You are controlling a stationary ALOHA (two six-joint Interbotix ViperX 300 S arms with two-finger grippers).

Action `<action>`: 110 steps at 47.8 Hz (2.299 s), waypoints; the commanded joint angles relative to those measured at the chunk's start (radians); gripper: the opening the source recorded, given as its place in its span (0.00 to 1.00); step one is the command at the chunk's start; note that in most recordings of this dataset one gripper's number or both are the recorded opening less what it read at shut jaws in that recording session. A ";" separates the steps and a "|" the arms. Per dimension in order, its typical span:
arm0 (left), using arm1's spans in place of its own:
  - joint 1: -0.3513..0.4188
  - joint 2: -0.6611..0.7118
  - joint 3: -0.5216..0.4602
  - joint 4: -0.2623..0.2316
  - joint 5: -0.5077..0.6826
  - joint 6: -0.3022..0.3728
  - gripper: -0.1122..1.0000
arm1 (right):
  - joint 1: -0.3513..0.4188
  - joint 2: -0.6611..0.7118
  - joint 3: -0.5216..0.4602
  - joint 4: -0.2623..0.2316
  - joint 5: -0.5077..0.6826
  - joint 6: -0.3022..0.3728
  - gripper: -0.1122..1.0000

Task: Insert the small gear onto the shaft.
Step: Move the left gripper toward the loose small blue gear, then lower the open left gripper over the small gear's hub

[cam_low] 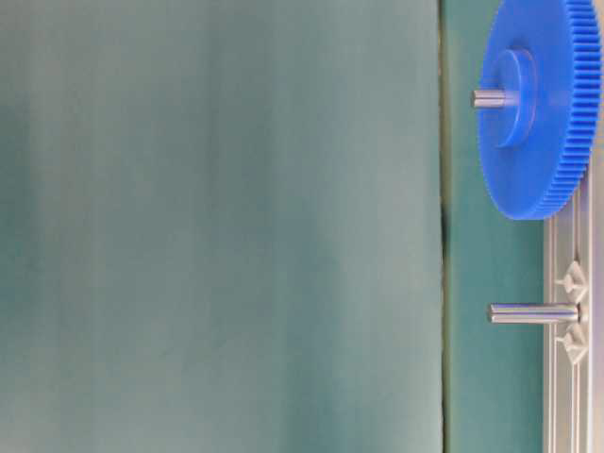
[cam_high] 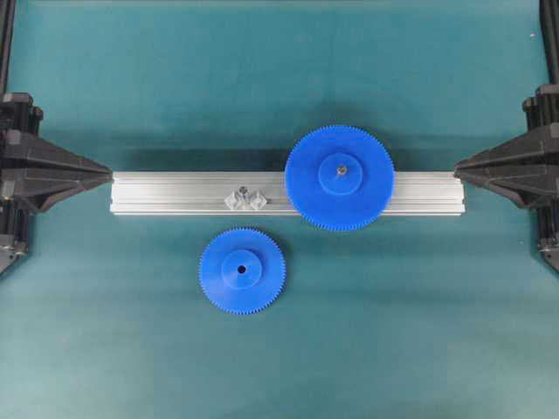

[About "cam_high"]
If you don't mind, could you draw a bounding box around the black right frame post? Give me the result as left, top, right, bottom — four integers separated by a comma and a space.
539, 0, 558, 84

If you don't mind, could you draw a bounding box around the clear plastic shaft bracket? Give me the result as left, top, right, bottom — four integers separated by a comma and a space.
224, 186, 267, 211

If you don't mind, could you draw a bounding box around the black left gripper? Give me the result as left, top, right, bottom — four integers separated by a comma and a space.
1, 93, 113, 274

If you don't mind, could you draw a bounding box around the small blue gear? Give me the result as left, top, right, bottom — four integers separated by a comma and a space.
198, 228, 286, 315

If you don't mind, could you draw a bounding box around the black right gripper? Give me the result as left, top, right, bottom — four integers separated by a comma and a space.
453, 84, 559, 263

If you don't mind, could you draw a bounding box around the aluminium extrusion rail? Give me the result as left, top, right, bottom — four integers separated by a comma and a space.
110, 171, 466, 216

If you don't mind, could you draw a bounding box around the black frame post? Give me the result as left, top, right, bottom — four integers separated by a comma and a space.
0, 0, 17, 94
539, 0, 558, 84

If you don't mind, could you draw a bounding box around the black left frame post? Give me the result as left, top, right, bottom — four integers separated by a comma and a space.
0, 0, 17, 94

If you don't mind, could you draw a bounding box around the green table mat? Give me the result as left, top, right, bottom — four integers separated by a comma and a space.
1, 1, 558, 418

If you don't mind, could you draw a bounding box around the large blue gear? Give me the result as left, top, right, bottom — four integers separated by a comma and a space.
284, 125, 396, 231

